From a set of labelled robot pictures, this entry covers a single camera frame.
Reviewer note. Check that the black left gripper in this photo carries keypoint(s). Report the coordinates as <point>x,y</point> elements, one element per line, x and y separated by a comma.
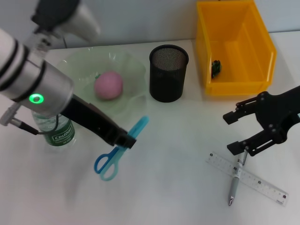
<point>93,117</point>

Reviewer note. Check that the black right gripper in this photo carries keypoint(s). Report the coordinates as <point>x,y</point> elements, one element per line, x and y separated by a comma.
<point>276,110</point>

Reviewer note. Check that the blue scissors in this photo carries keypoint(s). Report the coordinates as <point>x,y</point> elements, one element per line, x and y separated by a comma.
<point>139,126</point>

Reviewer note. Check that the pink peach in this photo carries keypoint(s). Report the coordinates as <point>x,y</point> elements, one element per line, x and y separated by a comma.
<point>109,85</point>

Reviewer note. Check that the clear water bottle green label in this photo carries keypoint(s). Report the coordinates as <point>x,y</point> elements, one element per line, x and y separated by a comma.
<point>61,138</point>

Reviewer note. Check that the green plastic wrapper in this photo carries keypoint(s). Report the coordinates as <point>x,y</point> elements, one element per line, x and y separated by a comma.
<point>216,68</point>

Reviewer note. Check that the silver ballpoint pen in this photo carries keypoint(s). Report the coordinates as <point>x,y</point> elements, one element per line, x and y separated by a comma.
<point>234,185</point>

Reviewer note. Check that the clear plastic ruler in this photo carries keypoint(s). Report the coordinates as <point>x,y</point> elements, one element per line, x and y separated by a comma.
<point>269,186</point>

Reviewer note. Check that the green glass fruit plate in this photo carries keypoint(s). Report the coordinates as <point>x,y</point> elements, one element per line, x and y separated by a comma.
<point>131,70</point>

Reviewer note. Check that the black mesh pen holder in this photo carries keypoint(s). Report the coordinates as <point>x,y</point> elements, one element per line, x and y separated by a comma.
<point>167,79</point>

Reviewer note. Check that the yellow plastic bin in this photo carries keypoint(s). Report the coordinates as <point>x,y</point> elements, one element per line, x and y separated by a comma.
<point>246,47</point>

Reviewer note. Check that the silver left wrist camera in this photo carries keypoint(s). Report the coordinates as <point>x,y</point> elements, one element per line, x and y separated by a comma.
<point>82,21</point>

